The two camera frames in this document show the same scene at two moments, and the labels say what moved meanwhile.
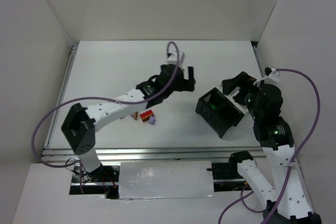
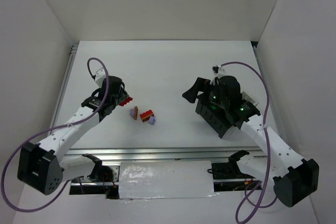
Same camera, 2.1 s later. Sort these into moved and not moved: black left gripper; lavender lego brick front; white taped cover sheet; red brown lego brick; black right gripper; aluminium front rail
Moved: black left gripper; black right gripper
Not moved: aluminium front rail; white taped cover sheet; lavender lego brick front; red brown lego brick
